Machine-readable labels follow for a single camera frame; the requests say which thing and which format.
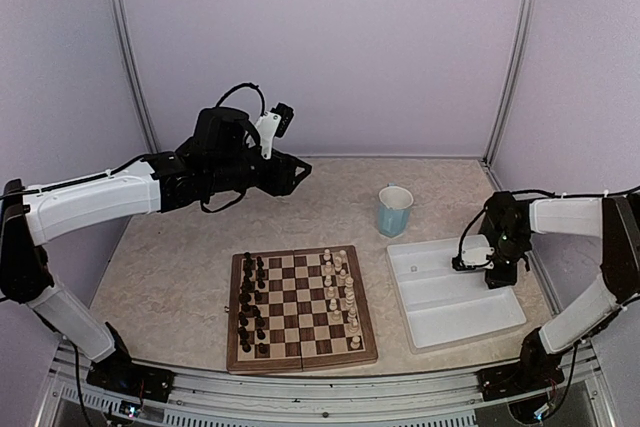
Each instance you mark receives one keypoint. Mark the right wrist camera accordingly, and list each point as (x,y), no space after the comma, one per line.
(475,253)

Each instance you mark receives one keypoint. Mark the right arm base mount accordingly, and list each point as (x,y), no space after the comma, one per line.
(535,369)

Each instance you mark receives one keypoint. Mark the front aluminium rail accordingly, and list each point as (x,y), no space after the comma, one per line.
(201,397)

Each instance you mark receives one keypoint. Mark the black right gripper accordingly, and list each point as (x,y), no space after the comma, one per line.
(508,278)

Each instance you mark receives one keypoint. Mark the left aluminium corner post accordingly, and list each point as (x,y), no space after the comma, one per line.
(132,75)

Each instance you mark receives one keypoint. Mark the white plastic divided tray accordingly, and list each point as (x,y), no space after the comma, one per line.
(442,307)

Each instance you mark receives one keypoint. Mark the wooden chessboard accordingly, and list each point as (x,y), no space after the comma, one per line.
(300,334)

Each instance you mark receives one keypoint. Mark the row of black chess pieces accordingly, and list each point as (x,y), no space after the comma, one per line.
(252,324)

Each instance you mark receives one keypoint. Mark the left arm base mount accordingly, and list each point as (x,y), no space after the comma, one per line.
(119,373)

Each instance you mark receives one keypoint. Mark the right aluminium corner post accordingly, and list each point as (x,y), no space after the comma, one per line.
(516,58)

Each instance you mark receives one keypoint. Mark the aluminium corner post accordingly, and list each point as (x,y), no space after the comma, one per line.
(132,75)
(516,58)

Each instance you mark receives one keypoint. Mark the light blue mug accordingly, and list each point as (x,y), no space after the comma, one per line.
(395,205)

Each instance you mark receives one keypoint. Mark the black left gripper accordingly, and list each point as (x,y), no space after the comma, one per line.
(281,180)

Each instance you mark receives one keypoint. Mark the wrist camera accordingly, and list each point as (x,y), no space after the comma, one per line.
(285,115)
(475,253)

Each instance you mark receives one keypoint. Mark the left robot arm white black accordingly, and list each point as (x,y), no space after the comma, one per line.
(226,153)

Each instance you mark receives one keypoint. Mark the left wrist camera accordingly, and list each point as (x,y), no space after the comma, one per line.
(285,115)

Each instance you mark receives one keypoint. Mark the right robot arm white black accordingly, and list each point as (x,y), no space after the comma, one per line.
(510,224)

